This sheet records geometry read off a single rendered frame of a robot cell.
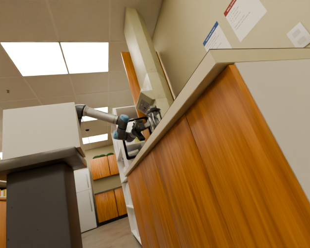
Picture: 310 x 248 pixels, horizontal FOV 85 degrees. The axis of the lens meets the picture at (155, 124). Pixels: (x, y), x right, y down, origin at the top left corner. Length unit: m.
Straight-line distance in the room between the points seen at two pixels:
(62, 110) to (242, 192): 0.75
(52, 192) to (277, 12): 1.36
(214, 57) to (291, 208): 0.31
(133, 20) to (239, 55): 1.85
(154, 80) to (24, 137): 1.17
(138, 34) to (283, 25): 1.34
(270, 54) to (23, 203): 0.92
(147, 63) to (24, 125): 1.24
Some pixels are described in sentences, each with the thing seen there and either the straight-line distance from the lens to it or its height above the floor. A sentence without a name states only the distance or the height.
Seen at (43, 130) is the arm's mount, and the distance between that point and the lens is 0.85.
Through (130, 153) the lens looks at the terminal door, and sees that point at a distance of 1.68.
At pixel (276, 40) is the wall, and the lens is 1.21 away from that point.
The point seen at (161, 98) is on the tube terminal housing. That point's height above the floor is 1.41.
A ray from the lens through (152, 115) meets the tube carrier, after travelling 1.11.
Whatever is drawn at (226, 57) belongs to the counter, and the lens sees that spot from 0.42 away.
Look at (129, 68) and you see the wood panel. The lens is 2.20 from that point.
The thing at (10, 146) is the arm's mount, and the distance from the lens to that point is 0.87.
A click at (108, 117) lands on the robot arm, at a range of 1.40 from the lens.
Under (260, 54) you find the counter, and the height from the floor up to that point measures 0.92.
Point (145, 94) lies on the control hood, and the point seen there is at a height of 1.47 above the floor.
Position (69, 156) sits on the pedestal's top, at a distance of 0.76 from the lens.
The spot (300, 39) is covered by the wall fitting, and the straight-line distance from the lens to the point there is 1.14.
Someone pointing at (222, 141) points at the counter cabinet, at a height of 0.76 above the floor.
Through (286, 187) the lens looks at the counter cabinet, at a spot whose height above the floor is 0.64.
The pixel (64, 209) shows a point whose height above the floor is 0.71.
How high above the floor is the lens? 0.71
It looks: 19 degrees up
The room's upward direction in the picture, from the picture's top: 17 degrees counter-clockwise
